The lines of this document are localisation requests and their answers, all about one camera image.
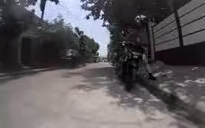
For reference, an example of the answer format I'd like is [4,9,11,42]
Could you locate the row of green trees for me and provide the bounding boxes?
[36,15,102,65]

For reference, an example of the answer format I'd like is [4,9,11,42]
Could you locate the dark parked car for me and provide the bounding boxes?
[59,48,83,68]

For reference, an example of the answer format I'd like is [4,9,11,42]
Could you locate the person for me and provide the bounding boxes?
[120,14,157,81]

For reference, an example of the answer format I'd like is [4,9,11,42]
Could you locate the grey concrete road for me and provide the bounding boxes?
[0,61,194,128]

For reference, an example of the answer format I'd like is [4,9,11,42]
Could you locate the large shady trees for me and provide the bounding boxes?
[79,0,191,65]

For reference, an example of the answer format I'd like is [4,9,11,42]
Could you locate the dark pole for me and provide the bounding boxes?
[39,0,48,21]

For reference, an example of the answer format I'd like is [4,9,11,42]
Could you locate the raised grey kerb strip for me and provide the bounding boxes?
[0,65,59,85]

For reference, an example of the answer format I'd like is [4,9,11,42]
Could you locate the building with dark gateway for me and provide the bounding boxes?
[0,9,46,69]

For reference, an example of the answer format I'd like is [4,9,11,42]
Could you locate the grey slatted wall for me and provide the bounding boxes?
[147,0,205,66]

